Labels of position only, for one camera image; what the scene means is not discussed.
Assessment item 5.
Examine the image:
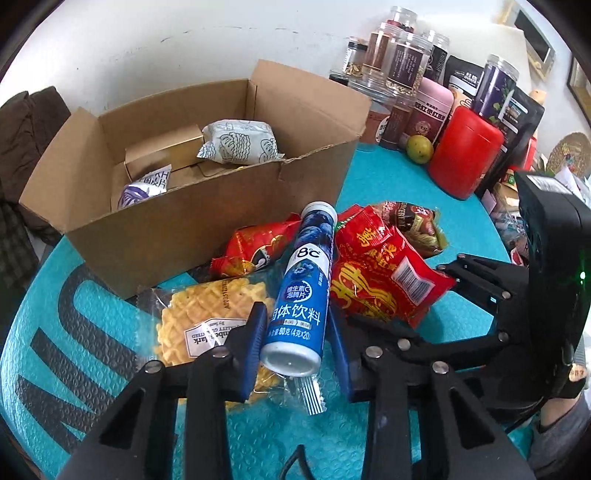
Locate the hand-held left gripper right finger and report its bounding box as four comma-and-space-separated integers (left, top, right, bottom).
328, 315, 536, 480

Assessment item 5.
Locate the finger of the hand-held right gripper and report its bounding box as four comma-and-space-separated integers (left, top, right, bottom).
344, 318, 525, 371
435, 253, 532, 320

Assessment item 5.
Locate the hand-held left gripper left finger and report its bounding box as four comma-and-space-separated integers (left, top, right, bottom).
55, 302, 271, 480

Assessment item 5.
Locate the yellow waffle snack bag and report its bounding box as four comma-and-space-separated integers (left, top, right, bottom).
137, 272, 328, 416

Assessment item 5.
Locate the blue tablet tube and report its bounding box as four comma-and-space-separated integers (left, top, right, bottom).
259, 202, 339, 377

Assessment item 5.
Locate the brown chestnut snack packet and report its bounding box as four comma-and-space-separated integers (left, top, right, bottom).
374, 200, 448, 259

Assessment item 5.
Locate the red picture snack bag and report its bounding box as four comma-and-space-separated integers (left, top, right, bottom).
211, 212, 303, 278

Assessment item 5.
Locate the red green-edged snack packet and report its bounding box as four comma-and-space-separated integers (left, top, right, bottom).
335, 204, 459, 315

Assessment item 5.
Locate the cardboard box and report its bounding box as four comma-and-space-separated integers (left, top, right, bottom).
18, 59, 372, 298

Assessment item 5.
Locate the silver purple snack packet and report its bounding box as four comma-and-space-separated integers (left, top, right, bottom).
117, 165, 172, 208

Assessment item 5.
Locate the white patterned snack packet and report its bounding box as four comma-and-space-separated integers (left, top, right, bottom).
197, 119, 284, 166

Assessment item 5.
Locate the small gold box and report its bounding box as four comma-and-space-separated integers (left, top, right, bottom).
124, 124, 206, 181

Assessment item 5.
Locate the round woven mat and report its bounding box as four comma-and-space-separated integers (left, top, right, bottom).
547, 133, 591, 176

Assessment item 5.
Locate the red canister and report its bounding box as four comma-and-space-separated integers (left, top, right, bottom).
427, 107, 505, 200

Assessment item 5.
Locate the yellow-green fruit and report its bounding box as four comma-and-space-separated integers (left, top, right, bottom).
405, 135, 435, 164

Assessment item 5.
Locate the large black labelled pouch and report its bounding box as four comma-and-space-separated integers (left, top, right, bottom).
480, 85, 546, 195

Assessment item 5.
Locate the pink canister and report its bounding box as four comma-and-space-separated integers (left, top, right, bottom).
409, 78, 458, 148

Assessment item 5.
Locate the purple label jar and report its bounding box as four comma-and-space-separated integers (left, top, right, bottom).
471, 54, 520, 125

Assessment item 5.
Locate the small black pouch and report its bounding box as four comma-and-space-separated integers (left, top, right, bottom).
443, 55, 485, 100

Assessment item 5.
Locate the row of clear food jars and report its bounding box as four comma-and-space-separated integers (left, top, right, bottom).
329, 6, 452, 152

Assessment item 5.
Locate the white foam board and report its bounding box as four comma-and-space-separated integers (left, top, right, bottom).
434, 18, 532, 70

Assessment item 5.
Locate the plaid cloth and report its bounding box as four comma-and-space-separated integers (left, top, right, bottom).
0, 194, 40, 291

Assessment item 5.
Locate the brown jacket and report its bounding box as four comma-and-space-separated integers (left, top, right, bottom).
0, 88, 72, 204

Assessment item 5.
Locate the black cable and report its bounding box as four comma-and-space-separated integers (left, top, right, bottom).
277, 445, 310, 480

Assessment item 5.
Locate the dark picture frame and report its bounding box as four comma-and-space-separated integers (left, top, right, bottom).
566, 55, 591, 112

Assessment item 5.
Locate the cream picture frame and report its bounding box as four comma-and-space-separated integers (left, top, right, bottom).
496, 0, 557, 77

